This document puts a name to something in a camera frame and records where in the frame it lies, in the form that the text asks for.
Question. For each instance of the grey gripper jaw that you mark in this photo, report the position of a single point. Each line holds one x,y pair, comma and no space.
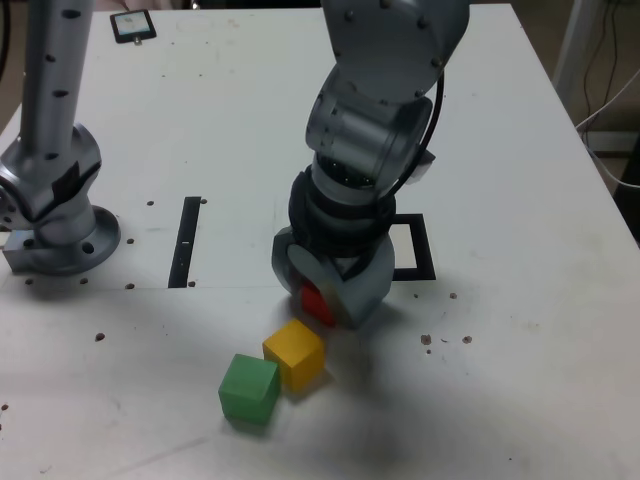
370,290
287,260

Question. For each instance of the red cube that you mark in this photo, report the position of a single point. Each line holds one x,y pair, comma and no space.
315,302

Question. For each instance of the yellow cube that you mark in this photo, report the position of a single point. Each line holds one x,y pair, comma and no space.
295,355

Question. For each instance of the green cube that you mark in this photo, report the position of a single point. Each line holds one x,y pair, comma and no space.
247,390

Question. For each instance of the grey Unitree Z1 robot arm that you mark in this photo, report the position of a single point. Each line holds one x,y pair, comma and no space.
380,75

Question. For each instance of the black tape square outline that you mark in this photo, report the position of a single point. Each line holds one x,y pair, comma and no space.
422,250

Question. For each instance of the black tape strip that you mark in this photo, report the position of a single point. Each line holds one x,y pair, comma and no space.
182,250

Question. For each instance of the black tablet device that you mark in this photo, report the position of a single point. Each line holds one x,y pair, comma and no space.
132,25

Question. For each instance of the grey gripper camera box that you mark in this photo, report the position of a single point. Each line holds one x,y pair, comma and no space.
424,167

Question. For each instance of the white frame post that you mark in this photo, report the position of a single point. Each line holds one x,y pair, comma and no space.
575,40

